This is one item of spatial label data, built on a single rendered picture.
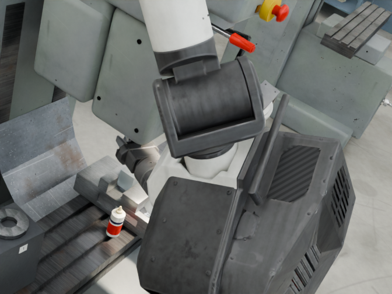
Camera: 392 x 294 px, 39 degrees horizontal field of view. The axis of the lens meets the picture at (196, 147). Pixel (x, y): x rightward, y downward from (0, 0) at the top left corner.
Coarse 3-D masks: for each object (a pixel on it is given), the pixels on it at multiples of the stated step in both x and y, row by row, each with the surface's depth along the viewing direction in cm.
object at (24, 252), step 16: (0, 208) 133; (16, 208) 134; (0, 224) 127; (16, 224) 130; (32, 224) 132; (0, 240) 125; (16, 240) 127; (32, 240) 129; (0, 256) 123; (16, 256) 128; (32, 256) 133; (0, 272) 127; (16, 272) 132; (32, 272) 138; (0, 288) 131; (16, 288) 137
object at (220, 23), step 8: (112, 0) 125; (120, 0) 124; (128, 0) 122; (136, 0) 121; (120, 8) 125; (128, 8) 123; (136, 8) 122; (136, 16) 123; (216, 16) 124; (216, 24) 127; (224, 24) 131; (232, 24) 135; (216, 32) 130
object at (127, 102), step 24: (120, 24) 129; (144, 24) 126; (120, 48) 131; (144, 48) 128; (120, 72) 134; (144, 72) 130; (96, 96) 141; (120, 96) 137; (144, 96) 133; (120, 120) 140; (144, 120) 136; (144, 144) 141
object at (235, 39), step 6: (216, 30) 115; (222, 30) 115; (228, 36) 114; (234, 36) 113; (240, 36) 114; (234, 42) 113; (240, 42) 113; (246, 42) 113; (246, 48) 113; (252, 48) 112
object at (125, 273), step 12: (132, 252) 171; (120, 264) 165; (132, 264) 167; (108, 276) 160; (120, 276) 162; (132, 276) 163; (96, 288) 159; (108, 288) 157; (120, 288) 158; (132, 288) 160
